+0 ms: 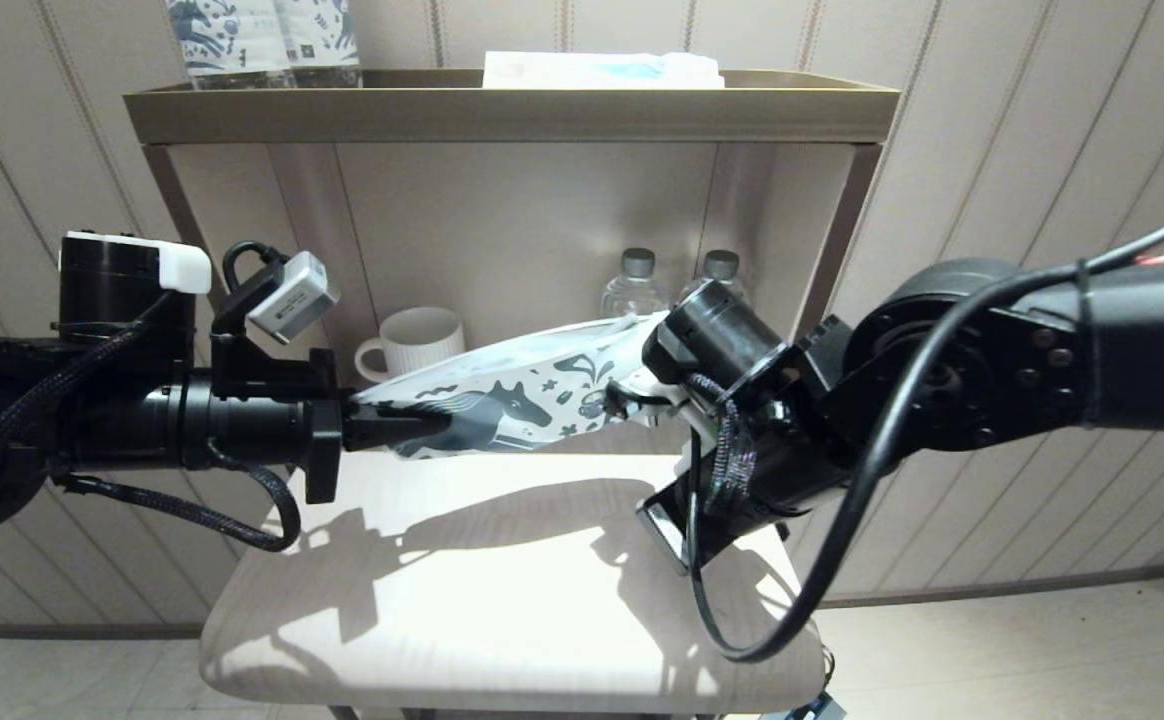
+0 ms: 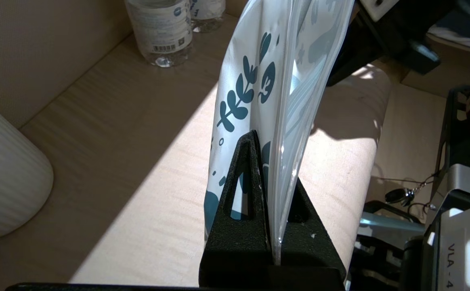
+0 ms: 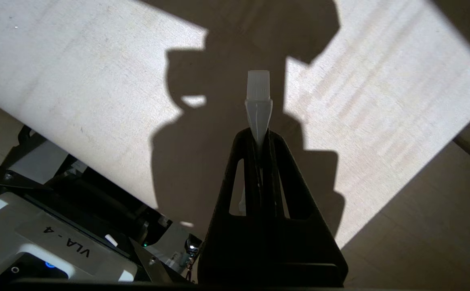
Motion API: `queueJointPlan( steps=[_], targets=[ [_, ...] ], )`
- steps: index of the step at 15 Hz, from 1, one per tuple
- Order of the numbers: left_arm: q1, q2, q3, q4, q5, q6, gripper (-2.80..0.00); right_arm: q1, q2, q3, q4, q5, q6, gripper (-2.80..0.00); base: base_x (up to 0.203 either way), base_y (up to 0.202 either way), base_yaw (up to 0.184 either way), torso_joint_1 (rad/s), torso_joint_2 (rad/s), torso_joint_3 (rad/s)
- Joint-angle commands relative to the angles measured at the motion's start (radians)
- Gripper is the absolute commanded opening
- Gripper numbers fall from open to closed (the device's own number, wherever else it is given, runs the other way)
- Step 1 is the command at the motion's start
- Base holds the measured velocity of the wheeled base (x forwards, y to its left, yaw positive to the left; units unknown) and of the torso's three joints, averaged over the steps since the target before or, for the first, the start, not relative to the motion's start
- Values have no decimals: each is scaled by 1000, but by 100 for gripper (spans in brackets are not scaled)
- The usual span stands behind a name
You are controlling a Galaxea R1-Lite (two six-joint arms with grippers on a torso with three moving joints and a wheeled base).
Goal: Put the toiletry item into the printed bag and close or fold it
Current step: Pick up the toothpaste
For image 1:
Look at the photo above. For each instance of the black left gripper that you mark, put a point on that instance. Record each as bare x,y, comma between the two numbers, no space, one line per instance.
323,455

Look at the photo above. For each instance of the white ribbed mug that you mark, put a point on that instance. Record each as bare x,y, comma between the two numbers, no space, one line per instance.
422,335

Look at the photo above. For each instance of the flat white blue packet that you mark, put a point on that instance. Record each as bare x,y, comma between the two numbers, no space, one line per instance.
592,72

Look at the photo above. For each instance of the patterned bags on top shelf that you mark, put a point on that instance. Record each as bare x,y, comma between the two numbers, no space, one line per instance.
230,42

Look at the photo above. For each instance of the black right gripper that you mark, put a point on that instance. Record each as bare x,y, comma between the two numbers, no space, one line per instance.
732,510

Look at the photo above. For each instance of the white blue horse print bag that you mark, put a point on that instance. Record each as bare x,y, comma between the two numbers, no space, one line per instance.
502,385

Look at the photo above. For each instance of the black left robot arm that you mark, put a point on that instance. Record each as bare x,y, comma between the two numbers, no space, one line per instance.
122,420

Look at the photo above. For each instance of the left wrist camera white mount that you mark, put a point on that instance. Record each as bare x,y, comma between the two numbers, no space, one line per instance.
292,300

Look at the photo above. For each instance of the beige wooden shelf cabinet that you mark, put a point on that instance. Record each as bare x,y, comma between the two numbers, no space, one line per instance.
502,200

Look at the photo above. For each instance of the clear water bottle black cap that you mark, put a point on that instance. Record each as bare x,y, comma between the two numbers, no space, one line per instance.
720,265
630,290

